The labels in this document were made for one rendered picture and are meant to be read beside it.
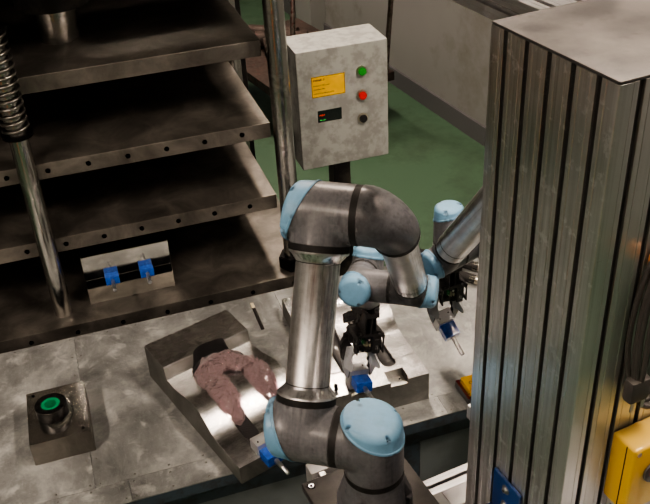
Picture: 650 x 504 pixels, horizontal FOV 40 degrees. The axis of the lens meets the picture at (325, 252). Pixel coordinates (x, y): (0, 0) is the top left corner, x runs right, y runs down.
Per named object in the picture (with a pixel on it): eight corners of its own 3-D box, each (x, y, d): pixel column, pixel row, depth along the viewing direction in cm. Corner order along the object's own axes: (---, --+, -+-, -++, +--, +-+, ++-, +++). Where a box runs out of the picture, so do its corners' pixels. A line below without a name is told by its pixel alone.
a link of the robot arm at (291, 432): (331, 478, 163) (358, 183, 158) (255, 464, 167) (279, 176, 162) (346, 459, 175) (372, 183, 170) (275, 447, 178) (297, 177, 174)
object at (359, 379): (381, 407, 218) (382, 389, 215) (362, 410, 216) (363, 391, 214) (362, 379, 229) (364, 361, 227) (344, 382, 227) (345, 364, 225)
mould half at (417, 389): (428, 398, 234) (429, 359, 227) (336, 423, 228) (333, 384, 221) (363, 295, 274) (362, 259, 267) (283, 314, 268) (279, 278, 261)
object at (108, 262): (175, 285, 287) (167, 240, 277) (91, 304, 280) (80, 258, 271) (151, 213, 327) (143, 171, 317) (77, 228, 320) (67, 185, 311)
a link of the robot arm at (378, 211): (422, 178, 159) (442, 275, 203) (363, 173, 161) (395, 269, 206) (412, 237, 155) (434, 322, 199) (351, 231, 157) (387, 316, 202)
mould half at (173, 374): (329, 436, 225) (327, 403, 219) (241, 484, 213) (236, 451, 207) (230, 339, 259) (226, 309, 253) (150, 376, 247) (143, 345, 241)
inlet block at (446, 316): (469, 354, 241) (472, 348, 236) (453, 361, 240) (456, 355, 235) (445, 313, 245) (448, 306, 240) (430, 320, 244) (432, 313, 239)
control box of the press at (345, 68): (394, 398, 351) (391, 41, 271) (322, 418, 344) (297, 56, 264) (374, 365, 369) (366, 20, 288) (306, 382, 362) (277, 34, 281)
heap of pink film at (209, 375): (291, 399, 228) (289, 376, 224) (231, 430, 220) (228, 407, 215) (239, 349, 246) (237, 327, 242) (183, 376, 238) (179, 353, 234)
